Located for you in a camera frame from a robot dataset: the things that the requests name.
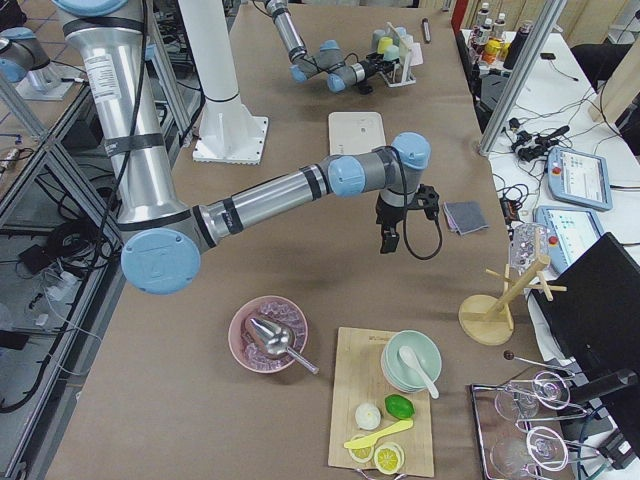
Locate green cup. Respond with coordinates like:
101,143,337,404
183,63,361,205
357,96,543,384
383,44,400,62

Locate white wire cup rack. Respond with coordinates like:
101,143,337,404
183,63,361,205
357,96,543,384
380,22,416,88

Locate metal glass rack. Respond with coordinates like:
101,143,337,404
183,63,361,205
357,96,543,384
470,350,613,479

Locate clear textured glass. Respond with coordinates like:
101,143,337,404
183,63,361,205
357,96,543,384
509,223,548,274

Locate white ceramic spoon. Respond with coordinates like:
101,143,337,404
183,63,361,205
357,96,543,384
399,345,440,399

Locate pink bowl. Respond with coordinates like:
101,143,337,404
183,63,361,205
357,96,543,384
228,295,308,373

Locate yellow cup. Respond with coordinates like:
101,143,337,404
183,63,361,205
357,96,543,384
376,36,394,55

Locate grey cup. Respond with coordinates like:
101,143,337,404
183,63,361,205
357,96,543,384
371,29,386,50

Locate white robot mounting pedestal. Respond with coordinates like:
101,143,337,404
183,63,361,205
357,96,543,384
179,0,268,165

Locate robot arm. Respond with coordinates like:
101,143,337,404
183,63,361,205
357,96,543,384
264,1,397,94
52,1,431,295

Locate yellow plastic knife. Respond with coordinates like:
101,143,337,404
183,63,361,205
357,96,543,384
343,418,414,450

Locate black laptop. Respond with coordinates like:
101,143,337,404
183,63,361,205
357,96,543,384
532,232,639,377

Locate teach pendant tablet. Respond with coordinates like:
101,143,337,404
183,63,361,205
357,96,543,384
534,206,604,274
547,146,613,211

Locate white garlic bulb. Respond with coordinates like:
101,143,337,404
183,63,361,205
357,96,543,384
354,402,382,431

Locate white cup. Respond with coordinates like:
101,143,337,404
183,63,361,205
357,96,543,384
400,34,414,49

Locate lemon half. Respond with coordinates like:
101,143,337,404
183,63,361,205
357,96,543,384
373,442,405,475

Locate stacked green bowls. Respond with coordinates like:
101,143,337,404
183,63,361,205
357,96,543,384
380,330,442,393

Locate metal scoop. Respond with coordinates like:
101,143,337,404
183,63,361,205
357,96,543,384
244,315,319,375

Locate wooden cutting board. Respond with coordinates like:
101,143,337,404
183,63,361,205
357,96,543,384
328,327,435,477

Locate aluminium frame post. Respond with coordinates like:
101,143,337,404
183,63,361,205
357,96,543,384
478,0,567,157

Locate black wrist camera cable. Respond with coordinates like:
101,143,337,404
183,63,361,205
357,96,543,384
399,157,444,260

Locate lemon slice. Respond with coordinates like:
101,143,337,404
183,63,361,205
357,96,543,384
348,446,374,464

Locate cream rabbit serving tray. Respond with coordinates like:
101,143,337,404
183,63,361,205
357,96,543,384
328,112,387,155

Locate green lime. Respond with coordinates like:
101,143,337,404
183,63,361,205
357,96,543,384
384,394,415,420

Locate grey folded cloth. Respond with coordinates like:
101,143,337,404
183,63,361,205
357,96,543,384
443,201,489,236

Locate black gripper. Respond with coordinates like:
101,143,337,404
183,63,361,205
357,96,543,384
375,195,405,254
364,53,394,79

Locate wooden mug tree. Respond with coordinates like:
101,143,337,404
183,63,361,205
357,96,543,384
458,253,567,346

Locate black metal cylinder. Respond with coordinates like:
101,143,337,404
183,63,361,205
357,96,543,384
422,18,432,44

